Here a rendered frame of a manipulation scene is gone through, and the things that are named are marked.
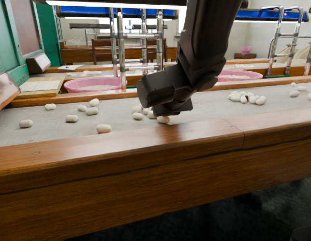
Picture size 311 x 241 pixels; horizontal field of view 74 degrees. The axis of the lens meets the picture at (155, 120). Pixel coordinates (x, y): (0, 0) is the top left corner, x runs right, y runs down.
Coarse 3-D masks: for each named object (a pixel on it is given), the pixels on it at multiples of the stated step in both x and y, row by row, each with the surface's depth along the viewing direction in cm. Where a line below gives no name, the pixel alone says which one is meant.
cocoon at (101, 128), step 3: (99, 126) 50; (102, 126) 50; (105, 126) 50; (108, 126) 50; (99, 129) 50; (102, 129) 50; (105, 129) 50; (108, 129) 50; (99, 132) 51; (102, 132) 51; (105, 132) 50; (108, 132) 51
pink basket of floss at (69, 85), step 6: (84, 78) 100; (90, 78) 102; (96, 78) 103; (102, 78) 103; (108, 78) 103; (114, 78) 102; (66, 84) 90; (72, 84) 95; (84, 84) 100; (90, 84) 102; (96, 84) 103; (102, 84) 103; (108, 84) 103; (114, 84) 102; (120, 84) 99; (72, 90) 81; (78, 90) 79; (84, 90) 79; (90, 90) 79; (96, 90) 79; (102, 90) 80
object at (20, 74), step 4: (24, 64) 94; (12, 68) 82; (16, 68) 83; (20, 68) 87; (24, 68) 93; (8, 72) 75; (12, 72) 78; (16, 72) 82; (20, 72) 86; (24, 72) 92; (28, 72) 98; (12, 76) 77; (16, 76) 81; (20, 76) 86; (24, 76) 92; (28, 76) 98; (32, 76) 120; (36, 76) 120; (16, 80) 81; (20, 80) 86; (24, 80) 91; (20, 84) 85; (4, 108) 67; (0, 112) 65
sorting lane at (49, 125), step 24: (192, 96) 81; (216, 96) 81; (264, 96) 81; (288, 96) 81; (0, 120) 58; (48, 120) 58; (96, 120) 58; (120, 120) 58; (144, 120) 58; (192, 120) 58; (0, 144) 46
